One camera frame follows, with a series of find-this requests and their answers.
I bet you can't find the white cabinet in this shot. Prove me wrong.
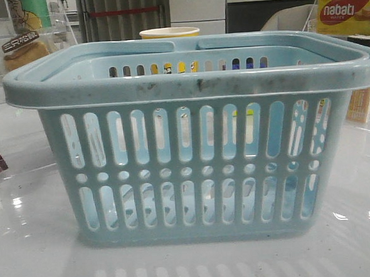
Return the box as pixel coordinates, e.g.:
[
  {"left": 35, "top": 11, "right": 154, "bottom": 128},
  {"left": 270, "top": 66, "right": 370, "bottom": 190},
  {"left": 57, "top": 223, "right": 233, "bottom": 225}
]
[{"left": 169, "top": 0, "right": 226, "bottom": 35}]

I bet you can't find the black white small box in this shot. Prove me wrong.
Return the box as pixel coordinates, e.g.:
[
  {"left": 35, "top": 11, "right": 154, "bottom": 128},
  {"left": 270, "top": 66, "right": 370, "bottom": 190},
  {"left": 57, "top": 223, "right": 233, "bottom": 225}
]
[{"left": 347, "top": 34, "right": 370, "bottom": 47}]

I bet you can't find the beige chair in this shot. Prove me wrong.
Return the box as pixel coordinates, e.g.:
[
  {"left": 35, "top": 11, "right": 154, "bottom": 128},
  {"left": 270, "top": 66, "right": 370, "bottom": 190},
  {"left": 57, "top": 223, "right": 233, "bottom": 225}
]
[{"left": 261, "top": 4, "right": 317, "bottom": 31}]

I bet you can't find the packaged bread with brown label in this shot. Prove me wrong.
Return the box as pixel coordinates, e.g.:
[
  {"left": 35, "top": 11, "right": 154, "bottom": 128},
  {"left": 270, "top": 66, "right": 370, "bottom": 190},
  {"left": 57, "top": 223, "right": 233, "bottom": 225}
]
[{"left": 1, "top": 30, "right": 50, "bottom": 71}]

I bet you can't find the green cartoon snack package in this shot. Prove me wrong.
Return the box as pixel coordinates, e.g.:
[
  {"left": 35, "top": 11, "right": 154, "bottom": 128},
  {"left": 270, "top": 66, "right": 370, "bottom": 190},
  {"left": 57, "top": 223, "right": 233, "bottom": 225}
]
[{"left": 6, "top": 0, "right": 52, "bottom": 34}]

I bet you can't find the light blue plastic basket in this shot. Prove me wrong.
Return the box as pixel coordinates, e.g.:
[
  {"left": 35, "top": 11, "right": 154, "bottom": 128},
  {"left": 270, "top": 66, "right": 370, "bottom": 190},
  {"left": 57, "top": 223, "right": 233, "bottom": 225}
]
[{"left": 3, "top": 31, "right": 370, "bottom": 245}]

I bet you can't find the yellow nabati wafer box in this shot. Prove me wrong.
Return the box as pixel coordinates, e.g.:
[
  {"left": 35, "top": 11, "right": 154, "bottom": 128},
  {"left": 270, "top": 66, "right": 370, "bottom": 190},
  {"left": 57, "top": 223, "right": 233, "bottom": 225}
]
[{"left": 316, "top": 0, "right": 370, "bottom": 36}]

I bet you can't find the clear acrylic display shelf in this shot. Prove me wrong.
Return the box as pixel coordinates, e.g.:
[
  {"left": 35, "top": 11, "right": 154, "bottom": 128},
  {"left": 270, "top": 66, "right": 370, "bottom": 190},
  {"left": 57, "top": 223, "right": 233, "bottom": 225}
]
[{"left": 0, "top": 0, "right": 77, "bottom": 84}]

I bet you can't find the yellow paper cup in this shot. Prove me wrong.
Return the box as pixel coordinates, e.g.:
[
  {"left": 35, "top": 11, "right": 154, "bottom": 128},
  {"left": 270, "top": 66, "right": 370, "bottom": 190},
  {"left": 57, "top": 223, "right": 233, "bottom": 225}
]
[{"left": 139, "top": 26, "right": 200, "bottom": 39}]

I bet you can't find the orange wafer box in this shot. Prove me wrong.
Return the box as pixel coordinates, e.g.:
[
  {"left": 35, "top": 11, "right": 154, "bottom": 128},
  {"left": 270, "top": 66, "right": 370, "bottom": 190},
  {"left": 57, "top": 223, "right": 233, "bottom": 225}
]
[{"left": 346, "top": 87, "right": 370, "bottom": 124}]

